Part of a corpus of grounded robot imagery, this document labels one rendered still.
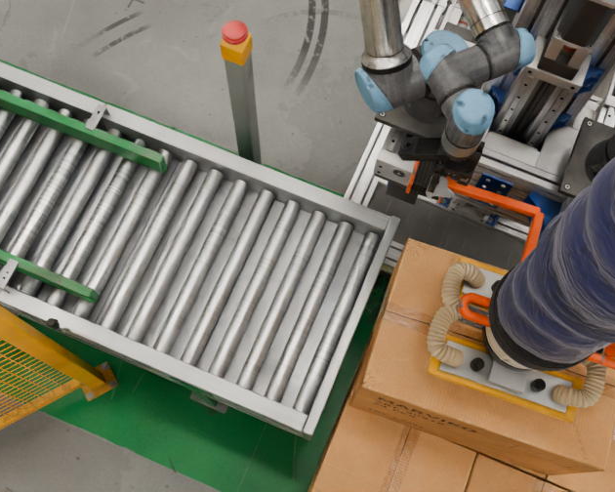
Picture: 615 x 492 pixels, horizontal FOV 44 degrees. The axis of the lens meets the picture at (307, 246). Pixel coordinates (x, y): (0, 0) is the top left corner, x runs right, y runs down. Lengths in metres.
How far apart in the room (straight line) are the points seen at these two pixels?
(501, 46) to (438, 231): 1.32
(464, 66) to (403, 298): 0.65
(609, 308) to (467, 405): 0.79
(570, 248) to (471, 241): 1.64
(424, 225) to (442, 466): 0.91
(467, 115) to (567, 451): 0.88
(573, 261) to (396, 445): 1.22
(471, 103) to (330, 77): 1.82
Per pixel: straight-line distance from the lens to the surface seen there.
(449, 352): 1.72
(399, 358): 1.89
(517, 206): 1.79
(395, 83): 1.79
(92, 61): 3.38
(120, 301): 2.36
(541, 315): 1.38
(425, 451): 2.28
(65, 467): 2.90
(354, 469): 2.25
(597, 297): 1.17
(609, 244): 1.06
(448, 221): 2.80
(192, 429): 2.82
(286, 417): 2.20
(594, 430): 1.98
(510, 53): 1.56
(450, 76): 1.51
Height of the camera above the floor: 2.79
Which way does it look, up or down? 72 degrees down
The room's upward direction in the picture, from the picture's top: 3 degrees clockwise
